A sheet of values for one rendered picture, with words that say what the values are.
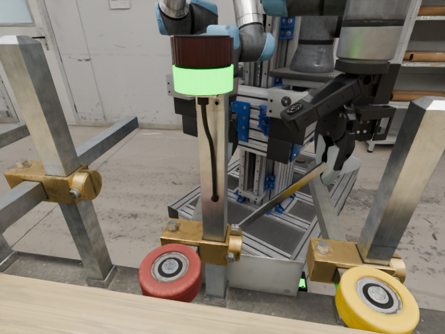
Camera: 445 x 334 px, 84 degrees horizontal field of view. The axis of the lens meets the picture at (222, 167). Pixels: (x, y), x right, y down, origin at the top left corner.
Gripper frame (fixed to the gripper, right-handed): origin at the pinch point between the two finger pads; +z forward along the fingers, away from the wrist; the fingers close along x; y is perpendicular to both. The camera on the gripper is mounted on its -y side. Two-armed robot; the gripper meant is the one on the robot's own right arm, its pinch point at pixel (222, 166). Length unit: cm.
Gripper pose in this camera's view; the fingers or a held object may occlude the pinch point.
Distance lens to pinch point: 71.9
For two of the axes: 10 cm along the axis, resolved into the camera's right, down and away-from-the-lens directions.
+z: 0.0, 8.6, 5.0
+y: 1.5, -5.0, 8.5
